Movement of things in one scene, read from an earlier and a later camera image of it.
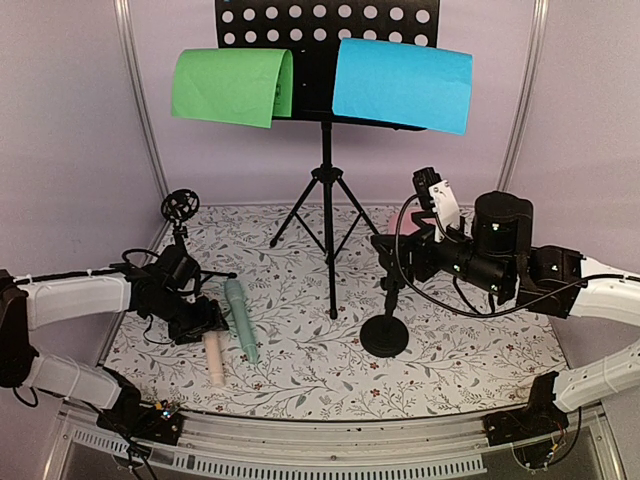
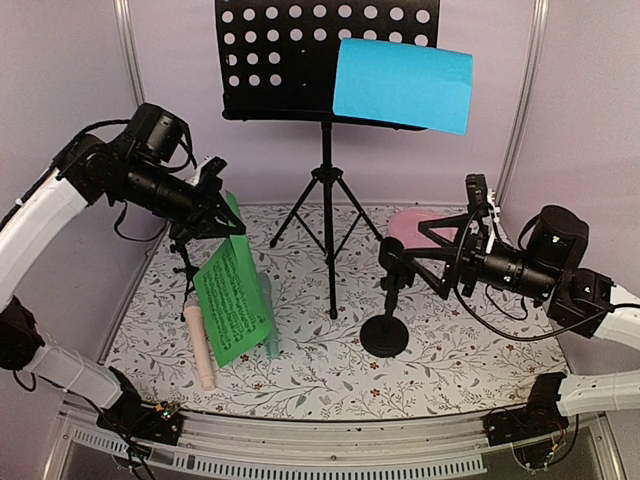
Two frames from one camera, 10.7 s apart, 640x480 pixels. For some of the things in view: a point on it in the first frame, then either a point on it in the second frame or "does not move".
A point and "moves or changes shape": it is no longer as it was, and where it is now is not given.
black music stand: x=310 y=32 does not move
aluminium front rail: x=282 y=447 does not move
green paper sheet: x=244 y=86 to x=233 y=298
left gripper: x=201 y=325 to x=200 y=223
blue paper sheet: x=412 y=85 does not move
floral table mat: x=316 y=332 does not move
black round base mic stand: x=387 y=335 does not move
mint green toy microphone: x=237 y=299 to x=272 y=346
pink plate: x=407 y=224 does not move
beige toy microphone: x=213 y=352 moves or changes shape
